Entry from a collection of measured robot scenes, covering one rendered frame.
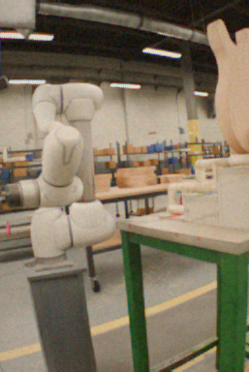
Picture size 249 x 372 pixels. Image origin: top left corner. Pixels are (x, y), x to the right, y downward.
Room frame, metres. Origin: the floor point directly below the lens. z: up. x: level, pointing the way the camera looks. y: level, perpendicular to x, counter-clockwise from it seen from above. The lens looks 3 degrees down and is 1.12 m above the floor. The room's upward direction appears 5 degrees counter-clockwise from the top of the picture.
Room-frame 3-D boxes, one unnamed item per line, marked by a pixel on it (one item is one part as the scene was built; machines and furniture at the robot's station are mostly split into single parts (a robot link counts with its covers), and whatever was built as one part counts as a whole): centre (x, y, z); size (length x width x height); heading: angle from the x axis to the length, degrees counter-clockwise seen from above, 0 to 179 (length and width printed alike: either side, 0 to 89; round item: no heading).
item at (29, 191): (0.95, 0.32, 1.07); 0.09 x 0.06 x 0.09; 32
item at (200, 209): (1.01, -0.34, 0.98); 0.27 x 0.16 x 0.09; 121
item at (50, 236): (1.41, 0.38, 0.87); 0.18 x 0.16 x 0.22; 106
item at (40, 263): (1.40, 0.41, 0.73); 0.22 x 0.18 x 0.06; 114
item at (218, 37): (0.81, -0.30, 1.48); 0.07 x 0.04 x 0.09; 120
